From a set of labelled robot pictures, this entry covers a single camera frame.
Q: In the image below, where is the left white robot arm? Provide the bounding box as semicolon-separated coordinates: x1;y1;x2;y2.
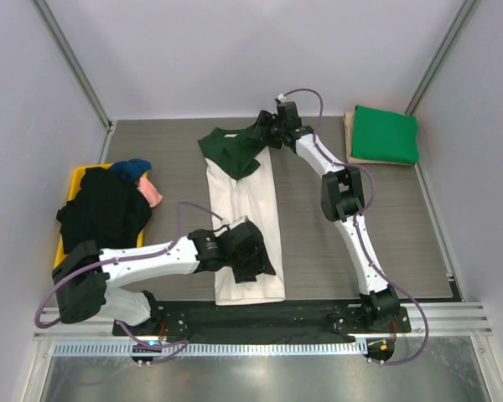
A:
52;218;276;335

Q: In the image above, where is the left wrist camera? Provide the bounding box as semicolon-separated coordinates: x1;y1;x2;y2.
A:
219;215;249;230

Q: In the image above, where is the white and green raglan t-shirt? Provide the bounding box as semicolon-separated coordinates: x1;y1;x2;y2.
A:
198;126;286;306

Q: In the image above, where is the right aluminium corner post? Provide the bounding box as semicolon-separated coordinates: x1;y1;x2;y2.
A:
404;0;480;116

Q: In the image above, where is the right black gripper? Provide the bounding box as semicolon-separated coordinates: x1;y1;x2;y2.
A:
246;111;285;150

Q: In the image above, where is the folded bright green t-shirt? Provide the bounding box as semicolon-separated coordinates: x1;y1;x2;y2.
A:
351;106;419;166

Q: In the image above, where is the blue garment in bin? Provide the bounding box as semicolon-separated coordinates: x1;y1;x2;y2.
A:
108;158;152;183

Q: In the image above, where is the left aluminium corner post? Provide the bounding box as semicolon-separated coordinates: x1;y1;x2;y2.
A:
31;0;112;131

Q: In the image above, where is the black t-shirt in bin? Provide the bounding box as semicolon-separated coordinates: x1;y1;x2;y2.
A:
56;166;154;255

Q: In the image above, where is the aluminium corner post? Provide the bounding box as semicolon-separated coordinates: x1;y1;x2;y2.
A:
31;0;112;131
404;0;480;116

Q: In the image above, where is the aluminium extrusion rail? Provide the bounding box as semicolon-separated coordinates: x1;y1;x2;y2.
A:
33;305;495;341

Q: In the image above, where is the slotted cable duct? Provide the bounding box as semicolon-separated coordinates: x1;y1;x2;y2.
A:
53;339;367;358

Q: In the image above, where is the yellow plastic bin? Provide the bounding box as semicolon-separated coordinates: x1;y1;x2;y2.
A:
53;164;147;269

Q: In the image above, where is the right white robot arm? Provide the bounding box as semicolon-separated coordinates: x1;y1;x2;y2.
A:
252;95;401;332

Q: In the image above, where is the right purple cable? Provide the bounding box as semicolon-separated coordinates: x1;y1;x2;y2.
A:
278;87;429;369

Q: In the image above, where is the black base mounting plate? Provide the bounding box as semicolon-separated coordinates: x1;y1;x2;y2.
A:
132;300;412;345

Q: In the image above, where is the folded beige t-shirt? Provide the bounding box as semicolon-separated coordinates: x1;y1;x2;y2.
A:
343;112;406;166

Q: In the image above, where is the pink garment in bin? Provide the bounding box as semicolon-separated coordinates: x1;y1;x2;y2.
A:
137;177;163;209

